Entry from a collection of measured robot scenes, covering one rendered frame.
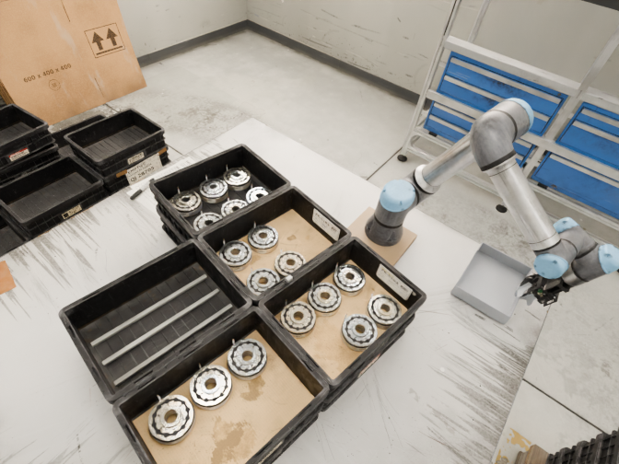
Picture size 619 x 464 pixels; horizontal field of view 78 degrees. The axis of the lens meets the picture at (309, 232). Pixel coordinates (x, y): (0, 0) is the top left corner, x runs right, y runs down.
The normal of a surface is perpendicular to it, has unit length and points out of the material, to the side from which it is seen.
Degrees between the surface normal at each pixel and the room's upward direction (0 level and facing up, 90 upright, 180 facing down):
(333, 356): 0
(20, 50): 79
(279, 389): 0
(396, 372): 0
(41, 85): 75
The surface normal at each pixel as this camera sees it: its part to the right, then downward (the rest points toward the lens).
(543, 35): -0.61, 0.56
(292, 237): 0.10, -0.66
